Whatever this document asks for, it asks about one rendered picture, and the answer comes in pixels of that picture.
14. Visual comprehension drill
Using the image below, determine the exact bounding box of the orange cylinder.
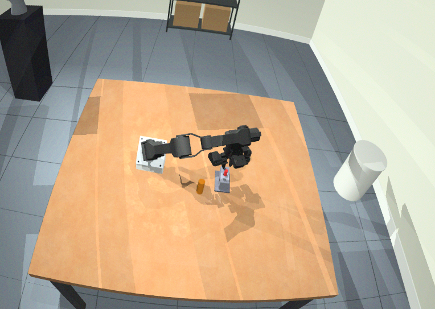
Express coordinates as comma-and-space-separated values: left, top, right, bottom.
196, 179, 205, 195

